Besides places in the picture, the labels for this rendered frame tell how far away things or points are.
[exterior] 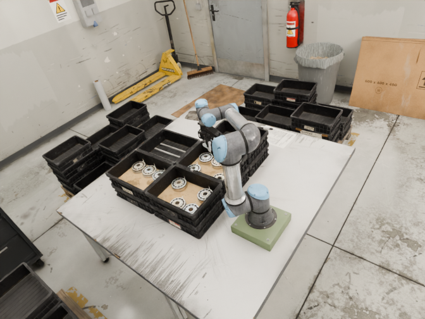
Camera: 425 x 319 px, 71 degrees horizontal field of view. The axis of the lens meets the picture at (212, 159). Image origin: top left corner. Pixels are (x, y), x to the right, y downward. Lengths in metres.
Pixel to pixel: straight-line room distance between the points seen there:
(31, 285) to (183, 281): 1.12
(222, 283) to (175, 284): 0.25
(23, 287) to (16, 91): 2.90
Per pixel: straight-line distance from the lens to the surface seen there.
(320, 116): 3.19
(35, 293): 2.40
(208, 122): 1.70
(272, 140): 2.49
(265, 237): 1.75
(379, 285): 2.58
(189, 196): 1.93
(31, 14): 4.80
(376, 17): 4.24
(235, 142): 1.35
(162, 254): 1.87
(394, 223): 2.95
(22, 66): 4.75
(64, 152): 3.54
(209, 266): 1.76
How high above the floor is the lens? 2.19
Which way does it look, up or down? 39 degrees down
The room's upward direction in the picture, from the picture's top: 11 degrees counter-clockwise
